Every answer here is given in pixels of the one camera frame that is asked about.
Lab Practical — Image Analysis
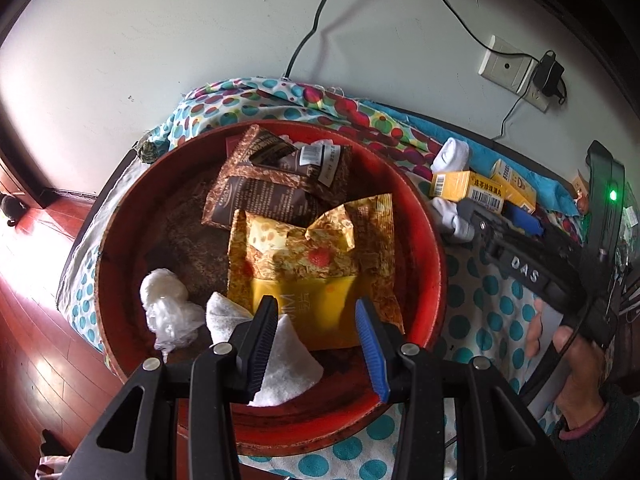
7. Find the black looping wall cable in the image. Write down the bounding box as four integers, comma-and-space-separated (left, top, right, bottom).
426, 0, 541, 63

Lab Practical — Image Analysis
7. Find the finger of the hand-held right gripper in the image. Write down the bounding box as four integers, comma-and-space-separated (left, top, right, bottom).
456, 197, 590, 313
500, 204, 592, 271

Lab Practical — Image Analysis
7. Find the white wall power outlet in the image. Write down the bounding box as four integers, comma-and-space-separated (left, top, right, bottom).
520, 82, 552, 112

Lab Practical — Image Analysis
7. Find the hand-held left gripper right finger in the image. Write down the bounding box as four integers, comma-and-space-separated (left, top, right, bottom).
354, 297, 573, 480

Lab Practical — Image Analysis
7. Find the small black floor object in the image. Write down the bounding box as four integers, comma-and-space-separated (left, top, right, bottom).
0, 193, 22, 227

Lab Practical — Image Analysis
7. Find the dark wooden furniture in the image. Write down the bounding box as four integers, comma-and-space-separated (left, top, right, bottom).
0, 147, 97, 211

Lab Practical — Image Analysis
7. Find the red round basin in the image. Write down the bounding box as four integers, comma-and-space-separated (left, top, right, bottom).
94, 119, 448, 457

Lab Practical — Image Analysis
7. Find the black plugged power adapter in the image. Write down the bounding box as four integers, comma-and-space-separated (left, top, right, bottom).
530, 49, 569, 106

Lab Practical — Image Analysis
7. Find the white cloth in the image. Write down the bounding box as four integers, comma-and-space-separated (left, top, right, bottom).
205, 291, 326, 408

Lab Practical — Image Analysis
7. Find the polka dot cloth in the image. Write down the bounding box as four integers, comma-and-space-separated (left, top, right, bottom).
67, 76, 593, 480

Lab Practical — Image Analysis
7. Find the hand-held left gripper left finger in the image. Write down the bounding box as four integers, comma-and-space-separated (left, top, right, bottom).
57, 296, 279, 480

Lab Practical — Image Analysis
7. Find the yellow medicine box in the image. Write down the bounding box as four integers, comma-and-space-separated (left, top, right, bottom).
430, 170, 507, 212
489, 158, 537, 212

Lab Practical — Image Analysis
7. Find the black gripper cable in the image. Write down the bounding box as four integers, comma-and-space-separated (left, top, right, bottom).
519, 305, 603, 408

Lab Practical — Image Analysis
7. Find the white wall aerial socket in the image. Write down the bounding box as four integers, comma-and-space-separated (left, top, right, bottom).
478, 34, 534, 94

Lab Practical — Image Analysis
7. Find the white crumpled plastic bag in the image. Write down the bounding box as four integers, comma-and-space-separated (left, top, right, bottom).
139, 268, 207, 352

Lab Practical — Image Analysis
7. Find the small tan carton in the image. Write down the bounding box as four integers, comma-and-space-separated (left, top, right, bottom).
570, 172, 594, 213

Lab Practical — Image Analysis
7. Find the person's right hand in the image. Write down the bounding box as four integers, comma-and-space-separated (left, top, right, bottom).
524, 299, 610, 432

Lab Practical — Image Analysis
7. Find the grey mattress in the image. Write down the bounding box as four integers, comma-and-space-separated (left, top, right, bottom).
54, 149, 147, 323

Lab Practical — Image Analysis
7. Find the black hanging wall cable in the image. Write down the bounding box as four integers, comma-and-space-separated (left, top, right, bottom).
283, 0, 355, 80

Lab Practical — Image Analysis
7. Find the brown gold snack packet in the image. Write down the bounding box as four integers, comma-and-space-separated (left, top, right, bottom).
201, 124, 331, 232

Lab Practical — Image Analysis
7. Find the thin black adapter cable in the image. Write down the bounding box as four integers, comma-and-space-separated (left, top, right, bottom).
487, 92, 526, 141

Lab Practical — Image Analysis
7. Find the yellow cereal snack packet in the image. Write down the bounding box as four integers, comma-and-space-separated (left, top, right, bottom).
226, 193, 407, 352

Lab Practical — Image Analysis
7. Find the person's right forearm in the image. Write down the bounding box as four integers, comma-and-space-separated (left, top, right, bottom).
549, 384, 640, 480

